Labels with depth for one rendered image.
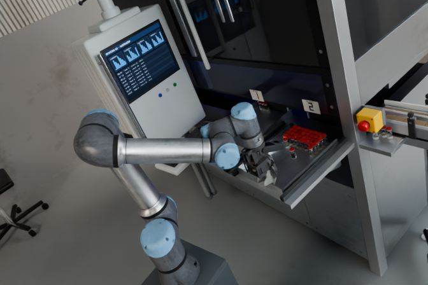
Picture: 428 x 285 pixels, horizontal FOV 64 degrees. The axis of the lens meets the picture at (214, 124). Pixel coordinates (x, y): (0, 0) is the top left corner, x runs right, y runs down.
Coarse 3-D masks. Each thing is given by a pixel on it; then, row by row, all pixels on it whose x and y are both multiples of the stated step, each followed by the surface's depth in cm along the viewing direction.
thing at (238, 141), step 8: (256, 104) 192; (256, 112) 188; (264, 112) 184; (272, 112) 182; (280, 112) 179; (288, 112) 170; (264, 120) 177; (272, 120) 175; (280, 120) 168; (264, 128) 171; (272, 128) 166; (240, 144) 166
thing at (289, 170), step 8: (288, 128) 160; (280, 136) 158; (328, 144) 143; (272, 152) 152; (280, 152) 150; (288, 152) 148; (296, 152) 146; (304, 152) 144; (320, 152) 141; (280, 160) 145; (288, 160) 144; (296, 160) 142; (304, 160) 140; (312, 160) 133; (240, 168) 147; (280, 168) 141; (288, 168) 140; (296, 168) 138; (304, 168) 131; (248, 176) 142; (280, 176) 137; (288, 176) 135; (296, 176) 129; (272, 184) 130; (280, 184) 133; (288, 184) 128; (280, 192) 128
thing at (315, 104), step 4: (304, 100) 147; (304, 104) 149; (308, 104) 147; (316, 104) 143; (304, 108) 150; (308, 108) 148; (312, 108) 146; (316, 108) 145; (312, 112) 148; (316, 112) 146
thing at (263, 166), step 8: (264, 144) 120; (248, 152) 118; (256, 152) 120; (248, 160) 121; (256, 160) 121; (264, 160) 121; (272, 160) 124; (248, 168) 124; (256, 168) 119; (264, 168) 122; (256, 176) 122
